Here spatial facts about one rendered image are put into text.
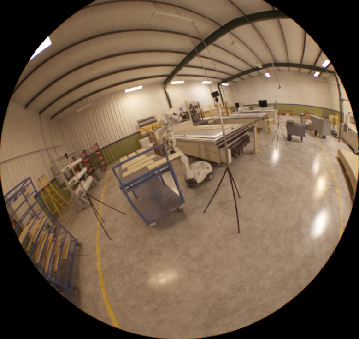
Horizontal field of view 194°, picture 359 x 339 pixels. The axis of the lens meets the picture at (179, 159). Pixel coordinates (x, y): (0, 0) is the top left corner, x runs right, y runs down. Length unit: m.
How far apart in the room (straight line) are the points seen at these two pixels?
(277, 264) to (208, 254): 0.95
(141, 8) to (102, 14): 1.26
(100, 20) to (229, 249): 6.39
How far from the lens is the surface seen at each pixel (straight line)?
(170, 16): 3.92
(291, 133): 5.21
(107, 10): 4.93
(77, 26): 5.10
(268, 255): 1.68
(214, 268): 1.54
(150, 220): 1.74
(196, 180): 2.30
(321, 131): 6.85
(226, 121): 7.09
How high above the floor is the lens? 1.53
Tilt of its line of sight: 22 degrees down
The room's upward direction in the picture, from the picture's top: 17 degrees counter-clockwise
